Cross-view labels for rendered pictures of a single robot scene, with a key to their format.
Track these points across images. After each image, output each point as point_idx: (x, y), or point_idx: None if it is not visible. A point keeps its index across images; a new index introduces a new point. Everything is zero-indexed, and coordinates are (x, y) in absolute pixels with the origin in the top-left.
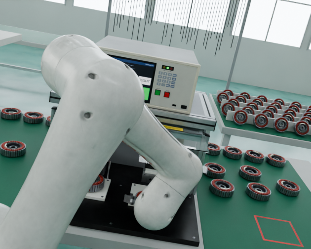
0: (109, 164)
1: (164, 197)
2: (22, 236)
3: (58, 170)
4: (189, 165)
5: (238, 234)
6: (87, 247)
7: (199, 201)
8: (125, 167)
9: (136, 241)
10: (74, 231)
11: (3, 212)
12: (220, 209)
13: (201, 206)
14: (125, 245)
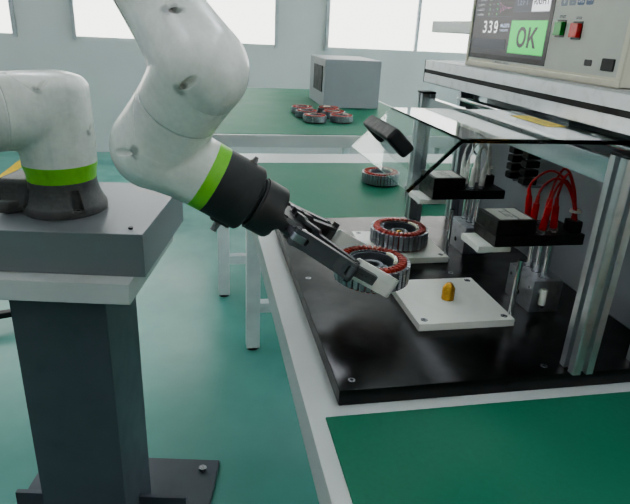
0: (449, 218)
1: (128, 102)
2: None
3: None
4: (152, 29)
5: (484, 502)
6: (268, 299)
7: (572, 400)
8: None
9: (291, 318)
10: (272, 263)
11: (54, 74)
12: (590, 451)
13: (545, 404)
14: (277, 315)
